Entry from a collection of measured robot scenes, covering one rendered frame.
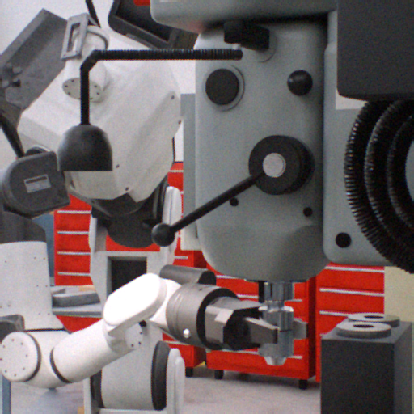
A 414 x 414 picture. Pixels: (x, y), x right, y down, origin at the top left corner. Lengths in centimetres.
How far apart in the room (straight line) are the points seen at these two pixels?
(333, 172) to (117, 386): 100
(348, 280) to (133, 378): 409
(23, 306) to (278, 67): 64
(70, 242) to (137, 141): 518
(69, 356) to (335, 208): 58
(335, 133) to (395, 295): 194
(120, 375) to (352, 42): 127
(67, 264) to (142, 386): 491
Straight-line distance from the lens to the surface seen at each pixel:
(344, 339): 161
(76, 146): 126
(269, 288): 127
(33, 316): 161
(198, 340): 136
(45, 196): 163
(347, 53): 86
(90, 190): 171
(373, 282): 595
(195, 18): 121
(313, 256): 121
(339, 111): 112
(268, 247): 119
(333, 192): 112
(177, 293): 139
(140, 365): 200
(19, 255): 161
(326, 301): 610
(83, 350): 152
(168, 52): 112
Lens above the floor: 146
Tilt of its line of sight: 3 degrees down
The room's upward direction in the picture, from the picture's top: straight up
